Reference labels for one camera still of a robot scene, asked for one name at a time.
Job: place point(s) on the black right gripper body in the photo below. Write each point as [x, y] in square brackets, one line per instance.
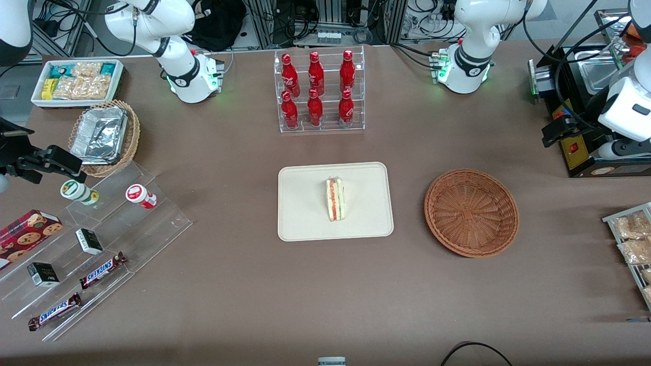
[12, 148]

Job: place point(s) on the triangular sandwich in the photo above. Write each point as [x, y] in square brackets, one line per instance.
[335, 201]

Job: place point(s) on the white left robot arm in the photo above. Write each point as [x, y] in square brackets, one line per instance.
[468, 30]

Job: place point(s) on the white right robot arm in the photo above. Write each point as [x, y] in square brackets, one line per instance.
[178, 71]

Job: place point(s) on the aluminium foil tray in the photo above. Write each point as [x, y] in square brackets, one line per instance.
[99, 134]

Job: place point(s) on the light oval wicker basket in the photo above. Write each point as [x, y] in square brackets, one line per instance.
[133, 137]

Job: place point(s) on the brown round wicker basket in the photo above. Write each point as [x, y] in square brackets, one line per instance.
[473, 213]

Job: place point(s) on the beige plastic tray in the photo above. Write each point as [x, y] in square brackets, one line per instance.
[305, 203]

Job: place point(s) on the black food warmer machine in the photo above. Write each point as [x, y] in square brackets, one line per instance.
[574, 157]

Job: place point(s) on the green lid cup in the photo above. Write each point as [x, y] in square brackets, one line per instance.
[76, 190]

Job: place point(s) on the steel warmer pan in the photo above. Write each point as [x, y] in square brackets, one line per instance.
[592, 76]

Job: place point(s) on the white rectangular snack bin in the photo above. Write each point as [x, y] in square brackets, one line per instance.
[38, 99]

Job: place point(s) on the red cookie box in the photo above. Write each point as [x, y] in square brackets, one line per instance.
[25, 234]

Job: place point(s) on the red sausage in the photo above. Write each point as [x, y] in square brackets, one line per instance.
[633, 44]

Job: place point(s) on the yellow snack packet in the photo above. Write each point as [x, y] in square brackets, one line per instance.
[49, 89]

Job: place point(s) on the large clear snack bag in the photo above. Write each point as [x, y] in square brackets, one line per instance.
[81, 87]

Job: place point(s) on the small black carton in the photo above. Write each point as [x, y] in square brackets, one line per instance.
[43, 274]
[89, 241]

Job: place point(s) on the red lid cup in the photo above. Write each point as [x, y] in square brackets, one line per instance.
[138, 195]

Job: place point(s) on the teal snack packet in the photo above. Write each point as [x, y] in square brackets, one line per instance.
[60, 70]
[108, 68]

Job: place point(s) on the small clear snack bag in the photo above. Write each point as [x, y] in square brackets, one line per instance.
[86, 69]

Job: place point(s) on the clear bag of fried snacks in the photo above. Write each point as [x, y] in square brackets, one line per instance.
[635, 251]
[646, 275]
[647, 295]
[630, 226]

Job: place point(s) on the clear acrylic stepped display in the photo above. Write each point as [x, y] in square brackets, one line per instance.
[152, 229]

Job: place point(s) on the brown Snickers bar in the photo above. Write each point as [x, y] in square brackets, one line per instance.
[101, 270]
[55, 311]

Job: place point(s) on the dark blue flat strip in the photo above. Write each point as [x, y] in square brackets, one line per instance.
[640, 320]

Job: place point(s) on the red cola bottle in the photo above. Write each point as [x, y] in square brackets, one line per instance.
[316, 73]
[347, 71]
[315, 109]
[290, 73]
[290, 112]
[346, 109]

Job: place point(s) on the black bag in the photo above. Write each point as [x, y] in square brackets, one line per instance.
[218, 23]

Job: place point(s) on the clear acrylic bottle rack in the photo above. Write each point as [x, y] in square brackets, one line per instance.
[330, 124]

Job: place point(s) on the white socket strip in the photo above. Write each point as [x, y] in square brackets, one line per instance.
[328, 37]

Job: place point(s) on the small grey device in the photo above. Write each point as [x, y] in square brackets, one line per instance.
[331, 361]

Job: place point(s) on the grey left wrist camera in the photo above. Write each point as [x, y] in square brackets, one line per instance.
[623, 149]

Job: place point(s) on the aluminium frame rack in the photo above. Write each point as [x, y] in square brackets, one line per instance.
[391, 20]

